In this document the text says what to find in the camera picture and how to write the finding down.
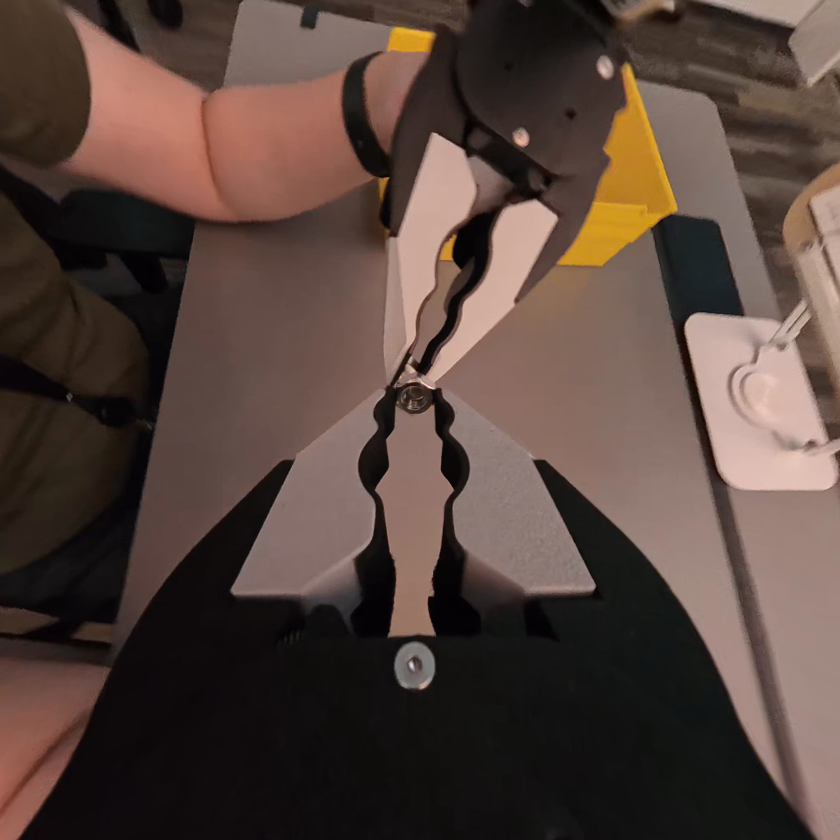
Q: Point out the person's left forearm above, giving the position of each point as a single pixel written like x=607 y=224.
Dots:
x=229 y=144

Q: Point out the silver hex bolt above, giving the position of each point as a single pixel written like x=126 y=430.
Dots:
x=415 y=398

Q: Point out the dark blue mat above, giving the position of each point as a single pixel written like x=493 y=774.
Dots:
x=695 y=262

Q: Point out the yellow bin with divider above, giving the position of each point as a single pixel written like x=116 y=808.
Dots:
x=630 y=170

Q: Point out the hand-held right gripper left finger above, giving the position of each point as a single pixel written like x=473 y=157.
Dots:
x=308 y=525

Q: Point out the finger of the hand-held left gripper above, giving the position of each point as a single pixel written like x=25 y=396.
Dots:
x=512 y=262
x=426 y=210

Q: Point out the white stand base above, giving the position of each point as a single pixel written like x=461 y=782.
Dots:
x=741 y=420

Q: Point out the wooden display board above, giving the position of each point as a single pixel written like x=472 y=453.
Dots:
x=797 y=223

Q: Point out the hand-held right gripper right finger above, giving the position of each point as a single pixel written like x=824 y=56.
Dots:
x=518 y=525

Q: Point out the person's left hand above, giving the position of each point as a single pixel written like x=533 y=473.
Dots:
x=390 y=98

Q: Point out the black wristband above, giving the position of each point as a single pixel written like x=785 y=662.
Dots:
x=354 y=118

